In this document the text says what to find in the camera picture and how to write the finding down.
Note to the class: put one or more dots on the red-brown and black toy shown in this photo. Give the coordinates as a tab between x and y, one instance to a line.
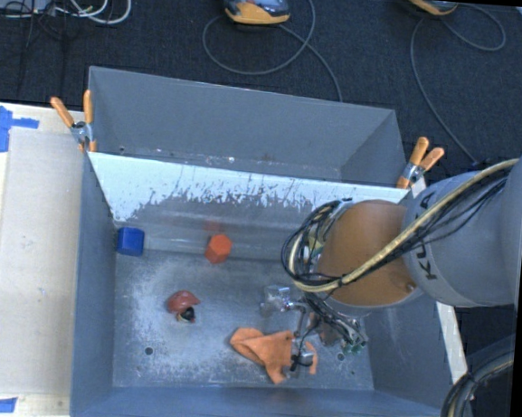
181	301

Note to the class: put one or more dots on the blue block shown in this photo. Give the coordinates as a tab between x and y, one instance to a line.
130	241

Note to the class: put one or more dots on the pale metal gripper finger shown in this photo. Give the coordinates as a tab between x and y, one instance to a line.
306	357
276	296

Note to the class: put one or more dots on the pale flat board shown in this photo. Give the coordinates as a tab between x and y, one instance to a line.
35	251

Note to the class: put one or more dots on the orange hexagonal block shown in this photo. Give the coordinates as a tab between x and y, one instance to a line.
218	248

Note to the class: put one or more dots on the grey metal bin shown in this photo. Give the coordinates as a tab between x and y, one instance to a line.
217	290

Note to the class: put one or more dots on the orange cloth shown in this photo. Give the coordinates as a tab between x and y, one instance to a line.
267	349

